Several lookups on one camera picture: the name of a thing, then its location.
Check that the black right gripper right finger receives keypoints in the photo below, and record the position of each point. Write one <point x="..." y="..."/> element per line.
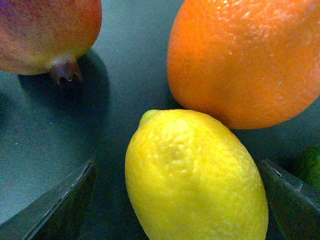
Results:
<point x="294" y="203"/>

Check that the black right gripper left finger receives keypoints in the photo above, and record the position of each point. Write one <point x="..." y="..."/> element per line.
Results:
<point x="59" y="213"/>

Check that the yellow lemon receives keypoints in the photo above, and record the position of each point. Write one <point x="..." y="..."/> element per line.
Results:
<point x="188" y="177"/>

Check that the green lime lower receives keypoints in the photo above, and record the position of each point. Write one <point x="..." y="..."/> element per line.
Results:
<point x="307" y="166"/>

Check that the large orange centre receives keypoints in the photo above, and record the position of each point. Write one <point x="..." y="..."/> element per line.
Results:
<point x="251" y="64"/>

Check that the red pomegranate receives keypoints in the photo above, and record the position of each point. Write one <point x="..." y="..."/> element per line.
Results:
<point x="47" y="36"/>

